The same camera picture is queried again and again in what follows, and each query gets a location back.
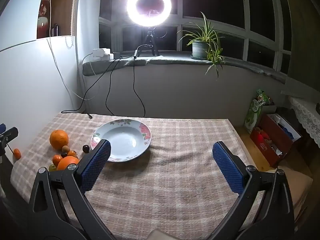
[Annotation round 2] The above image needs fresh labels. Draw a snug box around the black tripod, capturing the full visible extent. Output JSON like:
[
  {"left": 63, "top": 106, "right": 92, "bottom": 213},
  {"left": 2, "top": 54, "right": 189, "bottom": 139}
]
[{"left": 139, "top": 26, "right": 160, "bottom": 57}]

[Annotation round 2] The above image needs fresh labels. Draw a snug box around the white power strip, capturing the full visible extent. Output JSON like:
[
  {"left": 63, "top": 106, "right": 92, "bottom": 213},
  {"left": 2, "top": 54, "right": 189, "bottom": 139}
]
[{"left": 91, "top": 47, "right": 112, "bottom": 62}]

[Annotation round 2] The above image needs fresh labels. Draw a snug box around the red vase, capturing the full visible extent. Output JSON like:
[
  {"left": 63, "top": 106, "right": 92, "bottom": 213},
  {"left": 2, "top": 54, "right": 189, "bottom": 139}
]
[{"left": 37, "top": 0, "right": 50, "bottom": 39}]

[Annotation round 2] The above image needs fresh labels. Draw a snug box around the green plant pot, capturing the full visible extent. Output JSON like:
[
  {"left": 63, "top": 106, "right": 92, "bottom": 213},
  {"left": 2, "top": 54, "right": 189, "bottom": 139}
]
[{"left": 190, "top": 40, "right": 210, "bottom": 60}]

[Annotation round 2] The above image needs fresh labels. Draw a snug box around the white cable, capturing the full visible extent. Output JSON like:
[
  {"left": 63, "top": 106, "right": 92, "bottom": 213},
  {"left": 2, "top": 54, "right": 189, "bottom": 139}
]
[{"left": 46, "top": 0, "right": 98, "bottom": 102}]

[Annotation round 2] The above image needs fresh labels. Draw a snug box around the large orange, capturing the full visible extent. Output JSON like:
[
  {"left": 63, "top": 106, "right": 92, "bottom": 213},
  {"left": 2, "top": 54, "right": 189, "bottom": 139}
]
[
  {"left": 57, "top": 156, "right": 80, "bottom": 171},
  {"left": 49, "top": 129, "right": 69, "bottom": 150}
]

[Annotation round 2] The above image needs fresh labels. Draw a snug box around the white lace cloth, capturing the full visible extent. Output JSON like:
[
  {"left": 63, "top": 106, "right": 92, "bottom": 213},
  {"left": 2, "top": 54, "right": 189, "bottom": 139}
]
[{"left": 287, "top": 96, "right": 320, "bottom": 148}]

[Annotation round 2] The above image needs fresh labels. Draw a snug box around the floral white plate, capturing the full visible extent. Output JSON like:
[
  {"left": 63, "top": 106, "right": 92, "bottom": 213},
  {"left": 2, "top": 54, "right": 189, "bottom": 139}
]
[{"left": 90, "top": 119, "right": 152, "bottom": 162}]

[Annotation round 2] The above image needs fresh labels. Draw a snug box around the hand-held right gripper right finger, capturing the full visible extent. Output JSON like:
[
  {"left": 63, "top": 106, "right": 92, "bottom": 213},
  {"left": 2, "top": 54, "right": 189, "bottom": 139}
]
[{"left": 212, "top": 141, "right": 295, "bottom": 240}]

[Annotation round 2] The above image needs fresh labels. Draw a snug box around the green snack bag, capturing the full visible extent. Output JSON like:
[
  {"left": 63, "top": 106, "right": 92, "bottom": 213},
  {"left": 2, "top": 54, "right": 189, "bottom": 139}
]
[{"left": 254, "top": 89, "right": 275, "bottom": 107}]

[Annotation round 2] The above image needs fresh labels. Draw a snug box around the spider plant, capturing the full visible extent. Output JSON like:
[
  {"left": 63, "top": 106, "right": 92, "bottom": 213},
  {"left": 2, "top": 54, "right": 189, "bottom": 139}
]
[{"left": 176, "top": 11, "right": 227, "bottom": 82}]

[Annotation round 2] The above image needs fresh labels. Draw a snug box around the grey windowsill pad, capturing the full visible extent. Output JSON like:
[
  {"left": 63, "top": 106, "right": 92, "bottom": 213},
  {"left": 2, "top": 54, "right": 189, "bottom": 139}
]
[{"left": 82, "top": 54, "right": 287, "bottom": 84}]

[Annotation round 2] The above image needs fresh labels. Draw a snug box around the dark curtain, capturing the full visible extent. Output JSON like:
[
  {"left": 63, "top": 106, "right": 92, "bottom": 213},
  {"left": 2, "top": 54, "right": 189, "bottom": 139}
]
[{"left": 282, "top": 0, "right": 320, "bottom": 90}]

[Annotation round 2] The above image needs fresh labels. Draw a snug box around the red cardboard box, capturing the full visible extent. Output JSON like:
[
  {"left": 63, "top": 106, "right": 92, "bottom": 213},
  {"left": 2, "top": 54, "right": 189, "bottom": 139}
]
[{"left": 249, "top": 114, "right": 303, "bottom": 168}]

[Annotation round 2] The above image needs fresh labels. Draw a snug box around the green plastic package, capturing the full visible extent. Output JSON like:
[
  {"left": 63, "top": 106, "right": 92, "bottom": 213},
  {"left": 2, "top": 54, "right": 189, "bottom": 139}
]
[{"left": 244, "top": 97, "right": 266, "bottom": 134}]

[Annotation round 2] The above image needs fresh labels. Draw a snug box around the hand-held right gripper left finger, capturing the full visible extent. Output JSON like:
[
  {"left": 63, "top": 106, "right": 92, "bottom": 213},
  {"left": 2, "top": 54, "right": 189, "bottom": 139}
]
[{"left": 28, "top": 139, "right": 112, "bottom": 240}]

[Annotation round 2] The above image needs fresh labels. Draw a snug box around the white beaded blind cord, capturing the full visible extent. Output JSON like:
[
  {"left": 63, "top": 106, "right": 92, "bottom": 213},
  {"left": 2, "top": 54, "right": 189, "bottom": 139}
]
[{"left": 65, "top": 0, "right": 77, "bottom": 48}]

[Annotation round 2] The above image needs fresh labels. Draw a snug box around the ring light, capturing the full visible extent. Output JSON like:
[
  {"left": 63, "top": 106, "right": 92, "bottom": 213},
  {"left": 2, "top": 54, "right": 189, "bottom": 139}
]
[{"left": 126, "top": 0, "right": 172, "bottom": 27}]

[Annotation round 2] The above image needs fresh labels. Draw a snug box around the white panel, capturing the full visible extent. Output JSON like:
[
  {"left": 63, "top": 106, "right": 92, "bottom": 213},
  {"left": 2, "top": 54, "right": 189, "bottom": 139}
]
[{"left": 0, "top": 35, "right": 84, "bottom": 140}]

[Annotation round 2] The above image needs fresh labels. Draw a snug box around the white window frame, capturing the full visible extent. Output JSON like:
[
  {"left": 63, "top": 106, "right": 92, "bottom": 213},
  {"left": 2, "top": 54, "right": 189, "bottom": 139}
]
[{"left": 99, "top": 0, "right": 293, "bottom": 75}]

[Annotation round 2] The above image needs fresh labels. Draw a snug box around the wooden wall shelf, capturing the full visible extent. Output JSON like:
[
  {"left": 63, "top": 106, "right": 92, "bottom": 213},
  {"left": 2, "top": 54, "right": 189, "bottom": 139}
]
[{"left": 37, "top": 0, "right": 77, "bottom": 40}]

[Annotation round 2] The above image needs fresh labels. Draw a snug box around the checked beige tablecloth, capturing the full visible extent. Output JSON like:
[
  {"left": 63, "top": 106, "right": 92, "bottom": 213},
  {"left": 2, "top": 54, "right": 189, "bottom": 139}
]
[{"left": 0, "top": 112, "right": 280, "bottom": 240}]

